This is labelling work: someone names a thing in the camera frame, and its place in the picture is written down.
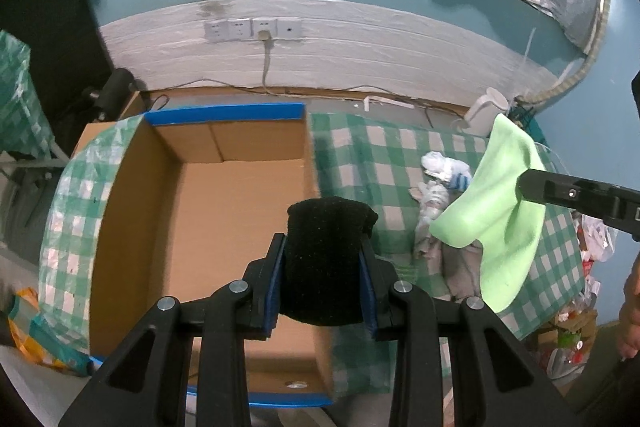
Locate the white electric kettle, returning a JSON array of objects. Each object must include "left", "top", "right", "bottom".
[{"left": 462, "top": 87, "right": 511, "bottom": 138}]

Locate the grey plug and cable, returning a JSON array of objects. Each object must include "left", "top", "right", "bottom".
[{"left": 257, "top": 30, "right": 274, "bottom": 90}]

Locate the grey braided hose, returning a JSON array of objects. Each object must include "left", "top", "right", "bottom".
[{"left": 542, "top": 0, "right": 614, "bottom": 100}]

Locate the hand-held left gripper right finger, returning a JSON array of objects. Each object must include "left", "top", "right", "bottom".
[{"left": 359, "top": 237, "right": 583, "bottom": 427}]

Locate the green checked tablecloth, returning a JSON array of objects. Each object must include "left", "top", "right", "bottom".
[{"left": 40, "top": 111, "right": 587, "bottom": 397}]

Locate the white wall socket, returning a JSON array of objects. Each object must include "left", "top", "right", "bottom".
[
  {"left": 251, "top": 17, "right": 278, "bottom": 40},
  {"left": 276, "top": 19, "right": 304, "bottom": 40},
  {"left": 229, "top": 19, "right": 253, "bottom": 42},
  {"left": 206, "top": 19, "right": 230, "bottom": 43}
]

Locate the black sock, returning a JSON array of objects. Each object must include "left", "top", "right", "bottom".
[{"left": 286, "top": 196, "right": 379, "bottom": 327}]

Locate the white plastic strip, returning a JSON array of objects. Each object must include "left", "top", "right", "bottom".
[{"left": 364, "top": 96, "right": 416, "bottom": 112}]

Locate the black cylindrical device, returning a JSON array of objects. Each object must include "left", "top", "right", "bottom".
[{"left": 82, "top": 68, "right": 135, "bottom": 122}]

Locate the orange plastic bag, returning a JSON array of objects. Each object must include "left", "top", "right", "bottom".
[{"left": 7, "top": 287, "right": 96, "bottom": 378}]

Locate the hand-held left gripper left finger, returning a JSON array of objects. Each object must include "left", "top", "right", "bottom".
[{"left": 57, "top": 232, "right": 288, "bottom": 427}]

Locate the pile of colourful packages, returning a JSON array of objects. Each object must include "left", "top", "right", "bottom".
[{"left": 537, "top": 214, "right": 617, "bottom": 379}]

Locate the light green cloth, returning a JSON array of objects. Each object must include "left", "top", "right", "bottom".
[{"left": 430, "top": 113, "right": 547, "bottom": 314}]

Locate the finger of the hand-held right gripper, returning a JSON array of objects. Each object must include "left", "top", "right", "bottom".
[{"left": 515, "top": 168, "right": 640, "bottom": 242}]

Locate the grey garment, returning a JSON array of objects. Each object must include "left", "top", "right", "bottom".
[{"left": 414, "top": 237, "right": 485, "bottom": 303}]

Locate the blue-edged cardboard box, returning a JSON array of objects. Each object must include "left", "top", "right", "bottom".
[{"left": 87, "top": 103, "right": 335, "bottom": 408}]

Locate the pale patterned cloth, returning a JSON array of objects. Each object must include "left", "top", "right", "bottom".
[{"left": 409, "top": 179, "right": 451, "bottom": 264}]

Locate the tangle of cables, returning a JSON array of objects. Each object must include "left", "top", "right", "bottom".
[{"left": 512, "top": 97, "right": 540, "bottom": 128}]

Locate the white blue-striped sock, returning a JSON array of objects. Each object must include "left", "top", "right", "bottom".
[{"left": 420, "top": 151, "right": 473, "bottom": 192}]

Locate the person's right forearm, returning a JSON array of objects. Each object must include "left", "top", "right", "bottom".
[{"left": 618, "top": 252, "right": 640, "bottom": 360}]

